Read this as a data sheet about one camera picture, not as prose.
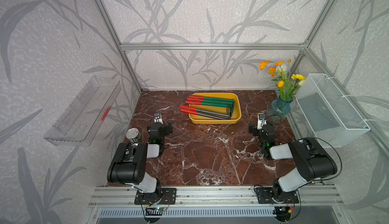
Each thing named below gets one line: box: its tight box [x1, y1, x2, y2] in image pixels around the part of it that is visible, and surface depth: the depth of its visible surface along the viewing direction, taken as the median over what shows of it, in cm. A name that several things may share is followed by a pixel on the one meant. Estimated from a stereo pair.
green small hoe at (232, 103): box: [186, 97, 236, 108], surface depth 107 cm
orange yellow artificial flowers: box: [259, 57, 306, 102], surface depth 91 cm
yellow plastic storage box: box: [188, 92, 242, 125], surface depth 101 cm
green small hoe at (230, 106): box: [185, 99, 235, 116], surface depth 104 cm
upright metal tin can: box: [125, 127, 141, 144], surface depth 92 cm
